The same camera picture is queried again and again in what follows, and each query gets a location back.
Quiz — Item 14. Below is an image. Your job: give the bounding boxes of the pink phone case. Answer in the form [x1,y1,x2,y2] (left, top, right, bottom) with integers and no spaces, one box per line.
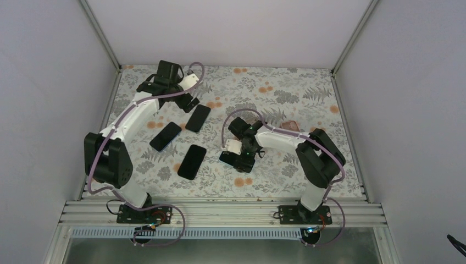
[280,120,301,132]

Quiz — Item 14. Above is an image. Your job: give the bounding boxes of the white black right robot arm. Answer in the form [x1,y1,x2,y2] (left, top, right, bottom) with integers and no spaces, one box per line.
[219,117,346,224]

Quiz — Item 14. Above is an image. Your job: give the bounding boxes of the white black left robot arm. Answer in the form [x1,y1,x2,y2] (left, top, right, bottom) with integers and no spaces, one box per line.
[84,60,205,223]

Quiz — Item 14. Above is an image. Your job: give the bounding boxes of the black phone in black case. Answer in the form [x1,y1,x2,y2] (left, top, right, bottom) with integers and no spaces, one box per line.
[177,145,207,180]

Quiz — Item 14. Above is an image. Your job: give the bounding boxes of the floral patterned table mat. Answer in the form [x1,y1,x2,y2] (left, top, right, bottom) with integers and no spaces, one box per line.
[87,64,365,199]

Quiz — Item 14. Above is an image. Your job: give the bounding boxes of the black object at corner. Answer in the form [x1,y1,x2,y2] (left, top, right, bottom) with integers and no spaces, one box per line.
[446,234,466,257]

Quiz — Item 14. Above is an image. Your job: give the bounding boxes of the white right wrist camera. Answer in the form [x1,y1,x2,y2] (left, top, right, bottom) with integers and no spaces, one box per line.
[222,139,242,155]

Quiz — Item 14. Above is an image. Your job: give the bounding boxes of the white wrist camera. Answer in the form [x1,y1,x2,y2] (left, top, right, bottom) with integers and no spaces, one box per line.
[222,139,242,155]
[178,73,202,93]

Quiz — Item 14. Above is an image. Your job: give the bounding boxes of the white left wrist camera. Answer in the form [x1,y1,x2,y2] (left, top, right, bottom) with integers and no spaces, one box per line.
[178,73,202,93]

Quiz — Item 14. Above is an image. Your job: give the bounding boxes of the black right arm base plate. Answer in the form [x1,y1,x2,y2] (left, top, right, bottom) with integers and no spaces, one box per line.
[273,205,332,225]

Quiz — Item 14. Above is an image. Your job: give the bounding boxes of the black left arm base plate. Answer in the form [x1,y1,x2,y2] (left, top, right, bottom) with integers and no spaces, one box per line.
[116,205,173,224]

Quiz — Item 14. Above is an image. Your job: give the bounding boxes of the aluminium mounting rail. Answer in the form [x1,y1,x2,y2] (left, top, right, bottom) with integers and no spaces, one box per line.
[59,198,387,228]

